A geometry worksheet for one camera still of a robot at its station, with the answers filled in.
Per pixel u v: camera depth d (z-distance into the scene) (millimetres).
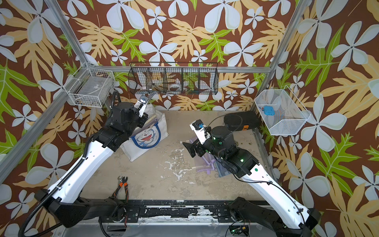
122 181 850
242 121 1088
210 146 535
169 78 973
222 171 881
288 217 376
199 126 523
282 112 839
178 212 754
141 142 915
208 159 932
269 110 861
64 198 381
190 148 551
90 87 862
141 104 571
